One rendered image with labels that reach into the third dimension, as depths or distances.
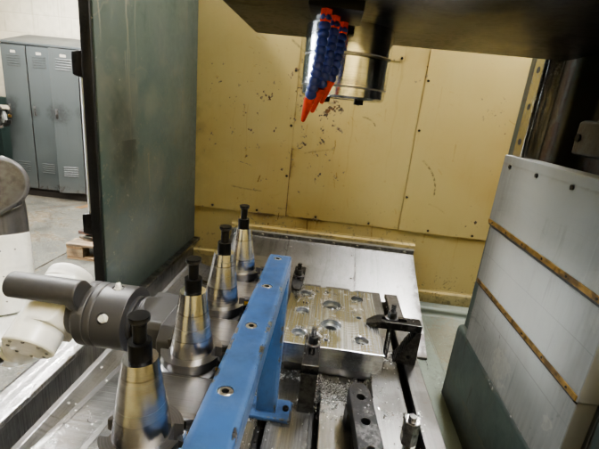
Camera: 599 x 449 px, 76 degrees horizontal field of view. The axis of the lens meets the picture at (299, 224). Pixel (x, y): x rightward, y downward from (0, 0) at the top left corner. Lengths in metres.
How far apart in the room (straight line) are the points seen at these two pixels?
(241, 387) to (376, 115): 1.53
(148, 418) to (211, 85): 1.65
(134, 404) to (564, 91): 0.97
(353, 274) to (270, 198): 0.53
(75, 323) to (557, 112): 0.99
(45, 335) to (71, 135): 5.11
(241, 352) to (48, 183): 5.66
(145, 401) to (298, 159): 1.57
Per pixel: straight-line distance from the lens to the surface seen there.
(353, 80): 0.70
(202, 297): 0.40
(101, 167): 1.23
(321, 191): 1.83
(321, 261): 1.80
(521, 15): 0.64
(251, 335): 0.46
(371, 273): 1.79
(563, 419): 0.86
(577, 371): 0.81
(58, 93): 5.66
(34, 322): 0.61
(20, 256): 0.87
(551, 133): 1.04
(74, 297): 0.57
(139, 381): 0.32
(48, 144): 5.91
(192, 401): 0.40
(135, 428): 0.34
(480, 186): 1.93
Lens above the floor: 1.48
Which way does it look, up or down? 17 degrees down
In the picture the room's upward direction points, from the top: 6 degrees clockwise
